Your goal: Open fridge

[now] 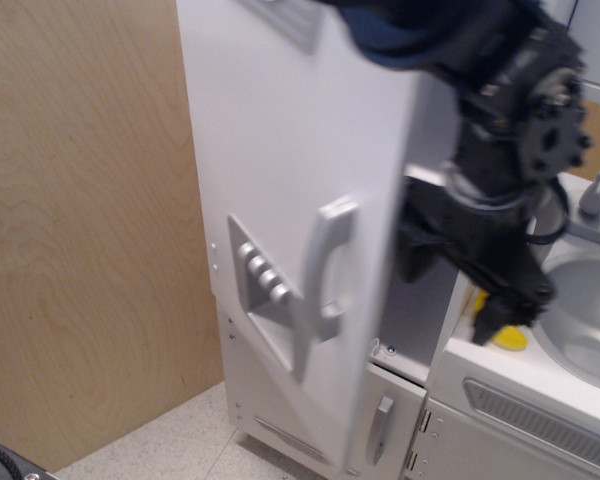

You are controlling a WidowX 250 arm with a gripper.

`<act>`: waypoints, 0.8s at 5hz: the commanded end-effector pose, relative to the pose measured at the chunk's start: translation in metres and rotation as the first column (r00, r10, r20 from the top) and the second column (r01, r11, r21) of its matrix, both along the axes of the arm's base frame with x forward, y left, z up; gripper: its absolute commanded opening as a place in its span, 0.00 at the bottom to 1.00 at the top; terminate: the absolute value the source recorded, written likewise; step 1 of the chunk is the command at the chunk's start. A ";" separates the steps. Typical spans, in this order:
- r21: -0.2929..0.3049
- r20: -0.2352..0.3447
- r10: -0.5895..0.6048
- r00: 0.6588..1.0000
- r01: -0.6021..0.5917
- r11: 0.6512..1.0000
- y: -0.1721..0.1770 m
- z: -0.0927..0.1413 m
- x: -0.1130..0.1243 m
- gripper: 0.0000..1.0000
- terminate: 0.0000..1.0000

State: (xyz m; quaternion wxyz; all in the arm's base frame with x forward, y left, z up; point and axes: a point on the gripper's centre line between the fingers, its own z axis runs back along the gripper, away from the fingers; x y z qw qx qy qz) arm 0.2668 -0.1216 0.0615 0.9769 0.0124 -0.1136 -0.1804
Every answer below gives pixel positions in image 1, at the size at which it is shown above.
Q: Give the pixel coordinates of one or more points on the silver toy faucet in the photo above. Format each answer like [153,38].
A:
[585,212]

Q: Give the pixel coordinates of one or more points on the silver ice dispenser panel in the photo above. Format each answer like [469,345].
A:
[270,302]

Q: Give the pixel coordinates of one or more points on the yellow toy banana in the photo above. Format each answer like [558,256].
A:
[508,337]

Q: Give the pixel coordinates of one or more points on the white upper shelf cabinet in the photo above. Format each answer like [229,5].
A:
[582,19]

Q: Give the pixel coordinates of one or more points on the silver toy sink bowl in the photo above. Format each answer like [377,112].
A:
[569,329]

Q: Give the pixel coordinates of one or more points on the silver fridge door handle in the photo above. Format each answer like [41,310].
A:
[332,229]

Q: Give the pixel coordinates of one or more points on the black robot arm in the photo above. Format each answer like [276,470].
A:
[516,75]

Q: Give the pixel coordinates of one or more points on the white toy fridge door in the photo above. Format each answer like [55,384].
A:
[278,134]

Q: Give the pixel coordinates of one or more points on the silver top fridge badge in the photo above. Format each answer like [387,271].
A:
[298,21]

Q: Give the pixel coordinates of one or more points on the black base plate corner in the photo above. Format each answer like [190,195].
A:
[14,466]

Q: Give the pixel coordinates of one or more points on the white toy kitchen counter unit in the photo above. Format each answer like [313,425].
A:
[453,441]

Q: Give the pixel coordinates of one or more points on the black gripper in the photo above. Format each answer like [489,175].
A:
[490,246]

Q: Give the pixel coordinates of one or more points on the silver oven vent panel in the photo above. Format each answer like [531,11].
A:
[577,441]

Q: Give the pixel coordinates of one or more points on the white lower freezer door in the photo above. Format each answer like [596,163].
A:
[257,406]

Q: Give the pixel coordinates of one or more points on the silver freezer door handle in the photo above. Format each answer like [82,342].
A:
[375,442]

